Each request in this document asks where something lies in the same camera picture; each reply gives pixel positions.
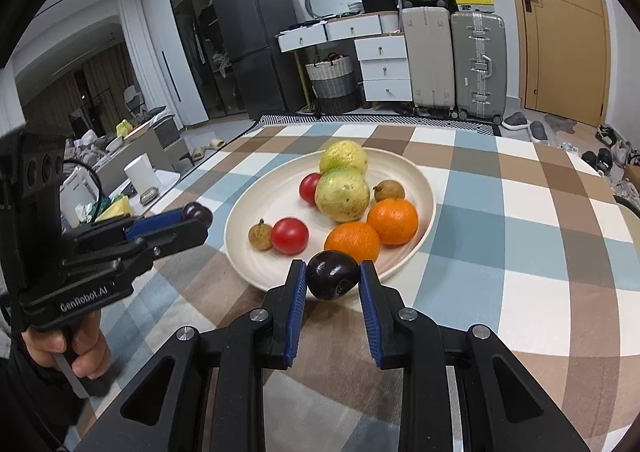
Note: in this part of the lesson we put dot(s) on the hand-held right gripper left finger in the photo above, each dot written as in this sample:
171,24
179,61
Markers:
296,312

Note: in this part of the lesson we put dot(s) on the stack of white bowls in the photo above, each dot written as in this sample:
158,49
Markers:
355,7

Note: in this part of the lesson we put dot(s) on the yellow-green guava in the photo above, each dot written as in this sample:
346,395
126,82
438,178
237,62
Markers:
343,158
342,194

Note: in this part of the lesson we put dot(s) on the dark purple plum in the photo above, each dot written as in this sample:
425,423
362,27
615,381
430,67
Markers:
197,212
332,275

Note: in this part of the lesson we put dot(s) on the black sandal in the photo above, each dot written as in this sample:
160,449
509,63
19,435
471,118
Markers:
605,133

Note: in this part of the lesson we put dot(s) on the tan longan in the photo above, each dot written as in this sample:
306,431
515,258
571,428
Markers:
260,234
386,190

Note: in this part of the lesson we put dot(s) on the person's left hand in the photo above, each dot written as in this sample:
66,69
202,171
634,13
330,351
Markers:
90,347

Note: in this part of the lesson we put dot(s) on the beige suitcase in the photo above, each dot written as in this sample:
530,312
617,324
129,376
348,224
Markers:
429,62

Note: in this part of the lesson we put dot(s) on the orange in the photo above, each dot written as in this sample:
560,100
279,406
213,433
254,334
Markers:
393,221
352,242

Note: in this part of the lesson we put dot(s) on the silver suitcase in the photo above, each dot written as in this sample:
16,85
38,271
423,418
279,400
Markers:
477,65

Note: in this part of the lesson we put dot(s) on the wooden door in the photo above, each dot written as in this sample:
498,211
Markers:
565,32

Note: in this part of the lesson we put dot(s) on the black refrigerator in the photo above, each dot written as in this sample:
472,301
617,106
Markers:
255,42

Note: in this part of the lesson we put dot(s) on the white dressing table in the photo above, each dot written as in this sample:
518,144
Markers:
345,30

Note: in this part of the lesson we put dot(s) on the white curtain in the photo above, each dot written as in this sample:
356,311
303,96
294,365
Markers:
150,57

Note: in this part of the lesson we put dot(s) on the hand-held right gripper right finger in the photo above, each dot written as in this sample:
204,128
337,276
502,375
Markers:
371,322

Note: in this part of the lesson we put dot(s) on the yellow sponge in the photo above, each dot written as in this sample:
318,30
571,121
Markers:
119,208

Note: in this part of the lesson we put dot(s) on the pair of beige slippers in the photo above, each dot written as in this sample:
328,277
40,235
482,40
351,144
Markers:
207,150

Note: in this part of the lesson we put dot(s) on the black storage box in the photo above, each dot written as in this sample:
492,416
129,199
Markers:
378,2

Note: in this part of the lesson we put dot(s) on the red tomato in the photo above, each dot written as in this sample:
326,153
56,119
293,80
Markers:
309,187
289,235

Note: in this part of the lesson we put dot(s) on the woven laundry basket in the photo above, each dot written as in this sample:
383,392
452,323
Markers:
332,82

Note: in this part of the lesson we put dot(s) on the checked tablecloth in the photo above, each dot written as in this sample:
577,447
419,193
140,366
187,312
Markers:
500,242

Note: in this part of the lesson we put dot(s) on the cream round plate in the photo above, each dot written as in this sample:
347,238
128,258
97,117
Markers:
280,182

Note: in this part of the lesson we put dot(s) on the grey slipper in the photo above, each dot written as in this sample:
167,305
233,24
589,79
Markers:
539,132
515,121

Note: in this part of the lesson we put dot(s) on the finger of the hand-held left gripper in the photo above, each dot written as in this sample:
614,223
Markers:
180,237
155,224

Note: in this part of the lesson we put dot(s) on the dark glass wardrobe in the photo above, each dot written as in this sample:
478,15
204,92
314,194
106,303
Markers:
192,32

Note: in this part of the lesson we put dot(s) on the yellow and black shoe box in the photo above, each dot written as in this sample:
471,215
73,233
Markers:
472,3

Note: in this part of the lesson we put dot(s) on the white drawer cabinet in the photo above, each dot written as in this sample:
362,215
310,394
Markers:
384,67

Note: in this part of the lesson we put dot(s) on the white cylindrical appliance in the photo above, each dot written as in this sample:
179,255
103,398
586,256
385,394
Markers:
142,175

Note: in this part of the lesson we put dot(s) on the grey floor mat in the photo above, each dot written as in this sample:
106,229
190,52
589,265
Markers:
560,122

